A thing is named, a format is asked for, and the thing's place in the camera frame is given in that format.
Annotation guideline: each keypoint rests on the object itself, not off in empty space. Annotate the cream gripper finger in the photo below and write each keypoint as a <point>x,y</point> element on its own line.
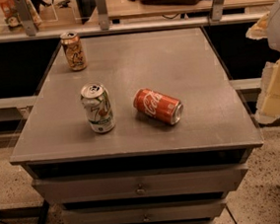
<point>268,101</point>
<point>258,30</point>

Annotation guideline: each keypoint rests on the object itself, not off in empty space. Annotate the red coke can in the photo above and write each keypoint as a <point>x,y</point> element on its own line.
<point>159,106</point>

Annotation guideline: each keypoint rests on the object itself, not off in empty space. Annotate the green white 7up can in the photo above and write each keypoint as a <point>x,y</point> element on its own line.
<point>96,103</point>

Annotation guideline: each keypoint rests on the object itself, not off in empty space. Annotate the orange soda can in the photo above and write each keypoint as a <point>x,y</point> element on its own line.
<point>74,52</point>

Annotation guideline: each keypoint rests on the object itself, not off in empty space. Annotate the grey metal drawer cabinet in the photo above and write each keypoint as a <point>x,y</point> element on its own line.
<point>214,128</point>

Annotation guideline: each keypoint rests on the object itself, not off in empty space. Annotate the middle cabinet drawer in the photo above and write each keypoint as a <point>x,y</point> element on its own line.
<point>150,213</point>

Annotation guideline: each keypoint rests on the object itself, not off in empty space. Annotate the top cabinet drawer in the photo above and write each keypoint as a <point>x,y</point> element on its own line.
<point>140,184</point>

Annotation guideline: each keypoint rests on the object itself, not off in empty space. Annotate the colourful snack bags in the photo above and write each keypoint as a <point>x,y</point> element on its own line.
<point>7,14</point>

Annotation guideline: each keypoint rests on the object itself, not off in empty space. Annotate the middle metal rail post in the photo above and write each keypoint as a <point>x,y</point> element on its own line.
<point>102,14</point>

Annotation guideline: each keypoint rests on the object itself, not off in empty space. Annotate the left metal rail post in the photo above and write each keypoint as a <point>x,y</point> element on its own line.
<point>26,17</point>

